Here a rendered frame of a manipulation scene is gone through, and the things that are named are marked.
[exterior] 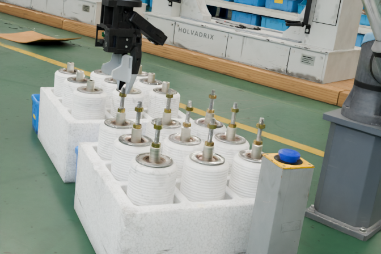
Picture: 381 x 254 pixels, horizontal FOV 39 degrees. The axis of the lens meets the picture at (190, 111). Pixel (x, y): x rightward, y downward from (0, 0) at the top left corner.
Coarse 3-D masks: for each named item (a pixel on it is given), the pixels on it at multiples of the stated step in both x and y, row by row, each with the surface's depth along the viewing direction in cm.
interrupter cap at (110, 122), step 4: (108, 120) 129; (112, 120) 130; (128, 120) 131; (108, 124) 126; (112, 124) 126; (128, 124) 128; (132, 124) 129; (116, 128) 125; (120, 128) 125; (124, 128) 125; (128, 128) 126
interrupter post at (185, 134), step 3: (183, 126) 123; (183, 129) 122; (186, 129) 121; (189, 129) 122; (183, 132) 122; (186, 132) 122; (189, 132) 122; (183, 135) 122; (186, 135) 122; (189, 135) 122; (180, 138) 123; (183, 138) 122; (186, 138) 122; (189, 138) 123; (186, 141) 122
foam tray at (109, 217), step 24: (96, 144) 134; (96, 168) 120; (96, 192) 118; (120, 192) 108; (96, 216) 118; (120, 216) 103; (144, 216) 102; (168, 216) 104; (192, 216) 106; (216, 216) 109; (240, 216) 111; (96, 240) 118; (120, 240) 103; (144, 240) 103; (168, 240) 106; (192, 240) 108; (216, 240) 110; (240, 240) 113
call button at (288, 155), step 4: (280, 152) 99; (284, 152) 99; (288, 152) 99; (292, 152) 99; (296, 152) 99; (280, 156) 99; (284, 156) 98; (288, 156) 97; (292, 156) 97; (296, 156) 98; (284, 160) 98; (288, 160) 98; (292, 160) 98; (296, 160) 99
